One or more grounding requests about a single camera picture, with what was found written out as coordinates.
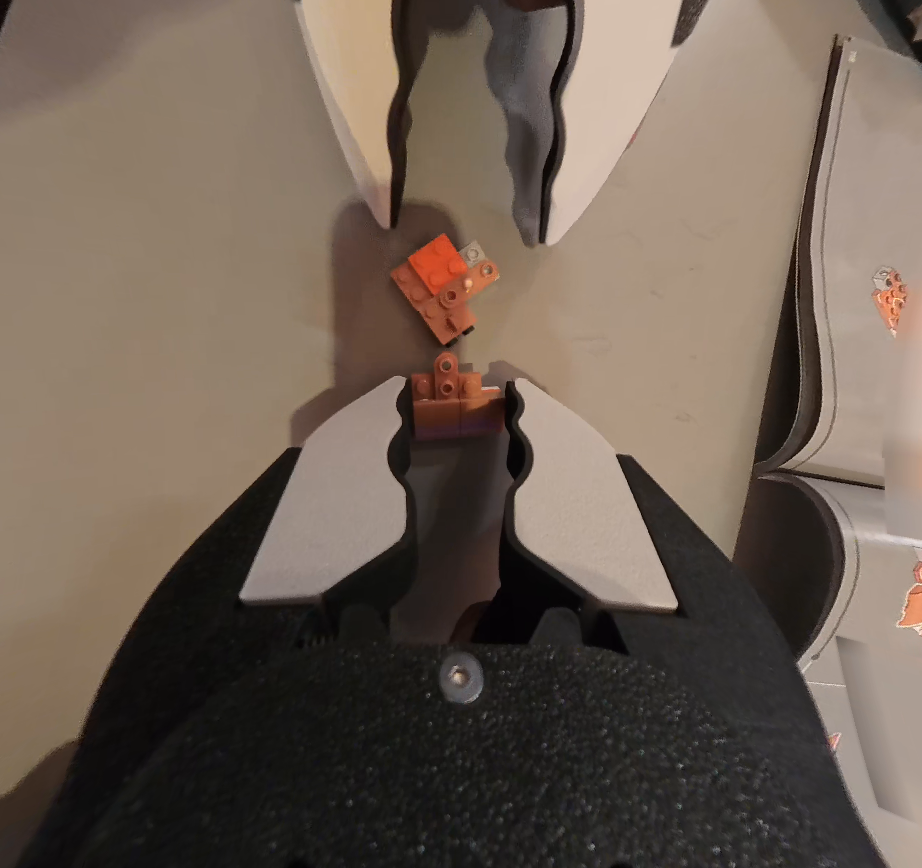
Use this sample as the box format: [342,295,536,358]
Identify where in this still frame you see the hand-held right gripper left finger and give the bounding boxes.
[238,375,419,606]

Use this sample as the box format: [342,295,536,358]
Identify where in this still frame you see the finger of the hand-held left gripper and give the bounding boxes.
[294,0,427,229]
[534,0,698,247]

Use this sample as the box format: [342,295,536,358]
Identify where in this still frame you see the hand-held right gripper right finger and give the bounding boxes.
[503,377,681,613]

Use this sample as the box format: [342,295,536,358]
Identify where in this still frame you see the brown sloped brick assembly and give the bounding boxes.
[411,351,503,442]

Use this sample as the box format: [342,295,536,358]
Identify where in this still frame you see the orange brick plate assembly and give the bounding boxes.
[390,232,500,346]

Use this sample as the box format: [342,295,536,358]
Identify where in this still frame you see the grey desk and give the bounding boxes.
[0,0,922,868]

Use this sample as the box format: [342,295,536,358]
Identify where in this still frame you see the grey instruction booklet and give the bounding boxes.
[731,34,922,822]

